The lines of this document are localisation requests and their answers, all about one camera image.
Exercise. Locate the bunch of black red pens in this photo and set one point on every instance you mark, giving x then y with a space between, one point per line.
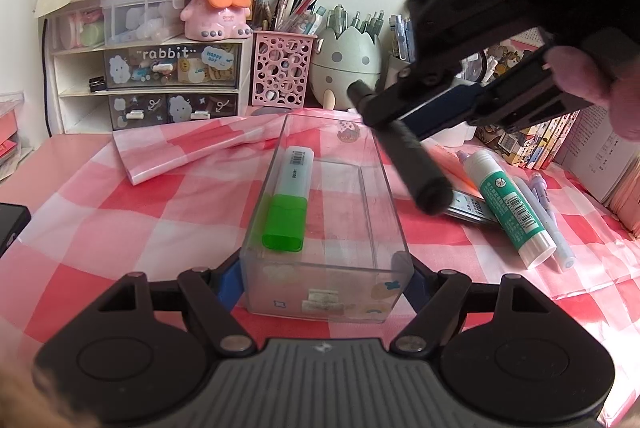
295 8

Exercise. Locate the lilac printed pen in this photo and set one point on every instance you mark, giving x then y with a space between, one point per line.
552 228

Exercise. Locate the green highlighter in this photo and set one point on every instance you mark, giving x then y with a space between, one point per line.
285 218

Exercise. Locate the clear plastic organizer box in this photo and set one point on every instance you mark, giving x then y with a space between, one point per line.
335 218

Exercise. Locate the pink storage trays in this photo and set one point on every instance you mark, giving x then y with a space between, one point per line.
9 138

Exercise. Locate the row of comic books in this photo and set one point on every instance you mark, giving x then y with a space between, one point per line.
530 143

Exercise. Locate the white paperback book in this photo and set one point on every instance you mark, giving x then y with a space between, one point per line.
600 148

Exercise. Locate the black flat device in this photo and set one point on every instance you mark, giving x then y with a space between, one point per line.
10 228

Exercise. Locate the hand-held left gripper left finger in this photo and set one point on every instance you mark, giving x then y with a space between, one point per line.
230 279

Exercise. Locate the pink perforated pen holder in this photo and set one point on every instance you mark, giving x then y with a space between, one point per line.
282 70

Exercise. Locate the orange highlighter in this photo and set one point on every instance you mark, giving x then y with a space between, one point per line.
452 165

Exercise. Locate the white green glue stick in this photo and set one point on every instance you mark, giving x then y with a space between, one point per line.
510 203

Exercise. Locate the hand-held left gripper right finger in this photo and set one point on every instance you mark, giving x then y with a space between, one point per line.
416 290

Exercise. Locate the black marker pen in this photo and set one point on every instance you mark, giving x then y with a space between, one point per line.
420 168

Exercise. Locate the white printed drawer organizer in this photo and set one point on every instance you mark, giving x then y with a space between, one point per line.
75 73

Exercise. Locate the small black clip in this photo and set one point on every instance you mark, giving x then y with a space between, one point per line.
97 84

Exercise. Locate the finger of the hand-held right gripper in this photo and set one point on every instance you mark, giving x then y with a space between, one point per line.
442 110
415 93

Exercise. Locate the pink checked tablecloth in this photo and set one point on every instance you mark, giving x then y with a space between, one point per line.
150 233

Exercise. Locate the pencil lead case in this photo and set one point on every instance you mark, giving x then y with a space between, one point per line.
470 208

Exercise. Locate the bunch of green grey pens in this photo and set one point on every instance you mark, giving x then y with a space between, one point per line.
357 23

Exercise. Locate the bunch of blue white pens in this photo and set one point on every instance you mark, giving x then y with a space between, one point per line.
400 35

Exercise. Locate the clear plastic storage drawers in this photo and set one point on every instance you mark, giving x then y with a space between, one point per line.
130 18

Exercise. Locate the green egg-shaped pen holder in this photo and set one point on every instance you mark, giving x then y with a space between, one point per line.
345 63

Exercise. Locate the person's right hand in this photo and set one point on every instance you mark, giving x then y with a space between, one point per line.
590 78

